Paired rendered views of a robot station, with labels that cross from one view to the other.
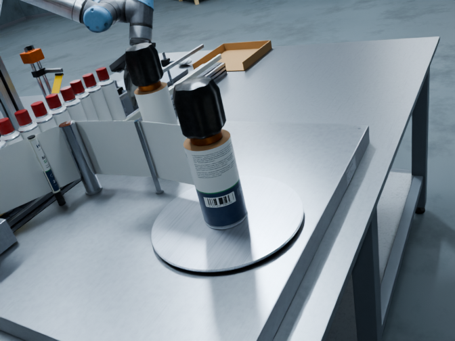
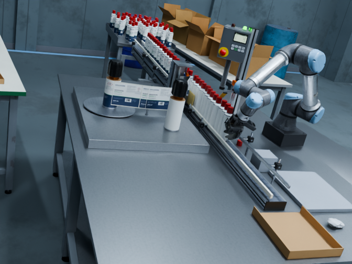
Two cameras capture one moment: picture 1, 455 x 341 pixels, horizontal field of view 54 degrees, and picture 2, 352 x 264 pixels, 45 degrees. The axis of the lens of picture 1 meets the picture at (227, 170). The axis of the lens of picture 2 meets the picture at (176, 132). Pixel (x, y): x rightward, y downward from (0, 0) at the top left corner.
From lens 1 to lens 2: 3.01 m
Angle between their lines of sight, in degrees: 105
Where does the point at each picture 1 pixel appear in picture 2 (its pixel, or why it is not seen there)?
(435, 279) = not seen: outside the picture
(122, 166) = (162, 106)
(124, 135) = (159, 92)
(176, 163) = (136, 99)
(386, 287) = (73, 256)
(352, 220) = (73, 121)
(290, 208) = (90, 108)
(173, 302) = (101, 95)
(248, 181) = (115, 114)
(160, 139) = (142, 91)
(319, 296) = (69, 107)
